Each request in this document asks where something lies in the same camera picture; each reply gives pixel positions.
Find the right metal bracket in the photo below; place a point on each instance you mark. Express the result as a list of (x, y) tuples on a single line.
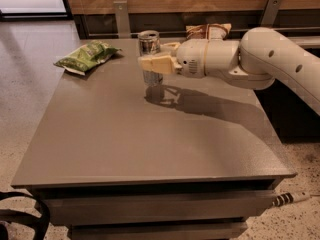
[(269, 13)]

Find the grey drawer cabinet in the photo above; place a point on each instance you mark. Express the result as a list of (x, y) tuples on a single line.
[(187, 160)]

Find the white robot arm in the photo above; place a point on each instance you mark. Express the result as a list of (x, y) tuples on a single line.
[(261, 57)]

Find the silver redbull can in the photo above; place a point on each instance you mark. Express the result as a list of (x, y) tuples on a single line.
[(149, 44)]

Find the brown and cream chip bag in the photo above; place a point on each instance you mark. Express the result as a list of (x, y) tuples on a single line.
[(208, 31)]

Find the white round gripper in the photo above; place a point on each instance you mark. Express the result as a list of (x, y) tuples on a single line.
[(190, 58)]

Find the left metal bracket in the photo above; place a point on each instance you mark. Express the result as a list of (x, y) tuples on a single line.
[(122, 19)]

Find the green jalapeno chip bag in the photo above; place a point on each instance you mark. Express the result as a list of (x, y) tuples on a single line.
[(87, 57)]

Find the metal bracket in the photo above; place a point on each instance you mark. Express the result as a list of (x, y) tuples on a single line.
[(122, 19), (269, 13)]

